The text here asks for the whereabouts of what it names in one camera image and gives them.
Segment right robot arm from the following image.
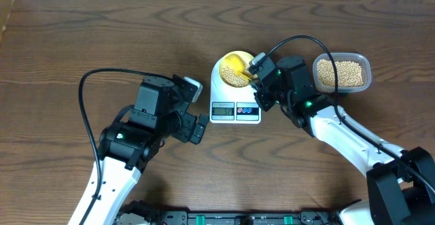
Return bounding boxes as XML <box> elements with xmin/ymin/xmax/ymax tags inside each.
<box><xmin>249</xmin><ymin>54</ymin><xmax>434</xmax><ymax>224</ymax></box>

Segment pile of soybeans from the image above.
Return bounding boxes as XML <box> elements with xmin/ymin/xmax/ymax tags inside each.
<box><xmin>317</xmin><ymin>59</ymin><xmax>364</xmax><ymax>87</ymax></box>

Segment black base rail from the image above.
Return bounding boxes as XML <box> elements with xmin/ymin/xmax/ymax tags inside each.
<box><xmin>113</xmin><ymin>201</ymin><xmax>340</xmax><ymax>225</ymax></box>

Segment yellow measuring scoop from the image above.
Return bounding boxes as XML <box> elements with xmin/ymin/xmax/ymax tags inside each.
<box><xmin>221</xmin><ymin>54</ymin><xmax>251</xmax><ymax>81</ymax></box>

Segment soybeans in bowl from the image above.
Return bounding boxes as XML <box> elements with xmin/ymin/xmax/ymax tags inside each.
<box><xmin>220</xmin><ymin>63</ymin><xmax>252</xmax><ymax>88</ymax></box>

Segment pale yellow bowl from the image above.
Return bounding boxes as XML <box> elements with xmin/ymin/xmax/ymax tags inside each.
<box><xmin>218</xmin><ymin>51</ymin><xmax>258</xmax><ymax>80</ymax></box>

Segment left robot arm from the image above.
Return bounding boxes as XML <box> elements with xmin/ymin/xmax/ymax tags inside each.
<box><xmin>69</xmin><ymin>75</ymin><xmax>209</xmax><ymax>224</ymax></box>

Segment left black cable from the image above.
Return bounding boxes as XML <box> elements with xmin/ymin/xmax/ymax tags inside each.
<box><xmin>77</xmin><ymin>68</ymin><xmax>174</xmax><ymax>225</ymax></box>

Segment right black cable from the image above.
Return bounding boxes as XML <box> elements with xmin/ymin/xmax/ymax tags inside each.
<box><xmin>264</xmin><ymin>35</ymin><xmax>435</xmax><ymax>195</ymax></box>

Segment white digital kitchen scale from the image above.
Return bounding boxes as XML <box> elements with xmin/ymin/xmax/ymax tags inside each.
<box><xmin>209</xmin><ymin>58</ymin><xmax>262</xmax><ymax>124</ymax></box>

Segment black cable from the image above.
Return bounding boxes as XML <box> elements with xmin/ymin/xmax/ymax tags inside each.
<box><xmin>264</xmin><ymin>35</ymin><xmax>435</xmax><ymax>195</ymax></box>
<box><xmin>77</xmin><ymin>68</ymin><xmax>174</xmax><ymax>225</ymax></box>

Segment clear plastic container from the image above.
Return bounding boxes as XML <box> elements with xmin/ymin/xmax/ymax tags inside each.
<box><xmin>313</xmin><ymin>52</ymin><xmax>372</xmax><ymax>93</ymax></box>

